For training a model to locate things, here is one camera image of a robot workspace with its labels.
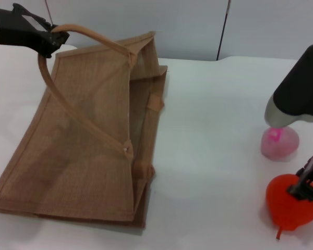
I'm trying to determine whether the orange toy fruit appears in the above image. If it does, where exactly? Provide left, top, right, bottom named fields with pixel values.
left=266, top=173, right=313, bottom=241

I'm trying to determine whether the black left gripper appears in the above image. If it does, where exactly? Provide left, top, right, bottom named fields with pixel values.
left=0, top=3, right=70, bottom=58

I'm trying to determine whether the brown jute handbag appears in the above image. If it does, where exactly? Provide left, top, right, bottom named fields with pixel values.
left=0, top=23, right=169, bottom=230

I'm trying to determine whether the thin dark hanging cable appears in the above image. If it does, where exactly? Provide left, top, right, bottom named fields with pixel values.
left=215, top=0, right=232, bottom=61

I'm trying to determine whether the pink toy peach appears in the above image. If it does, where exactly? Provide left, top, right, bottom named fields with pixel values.
left=260, top=126, right=300, bottom=161

